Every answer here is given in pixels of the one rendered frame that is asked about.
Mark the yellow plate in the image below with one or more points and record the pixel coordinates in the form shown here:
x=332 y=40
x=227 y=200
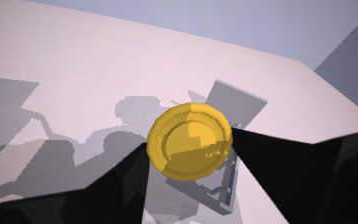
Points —
x=189 y=141

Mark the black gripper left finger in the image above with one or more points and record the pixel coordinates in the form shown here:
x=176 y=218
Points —
x=118 y=197

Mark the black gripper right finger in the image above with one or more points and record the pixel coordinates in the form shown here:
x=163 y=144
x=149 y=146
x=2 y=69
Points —
x=299 y=178

